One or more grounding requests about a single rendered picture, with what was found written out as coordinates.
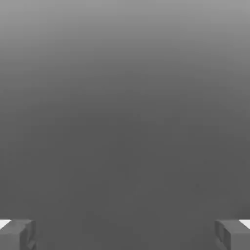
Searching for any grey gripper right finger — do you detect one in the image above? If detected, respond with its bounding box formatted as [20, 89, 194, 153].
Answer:
[214, 218, 250, 250]

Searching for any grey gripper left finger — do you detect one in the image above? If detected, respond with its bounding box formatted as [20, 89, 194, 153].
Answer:
[0, 218, 37, 250]

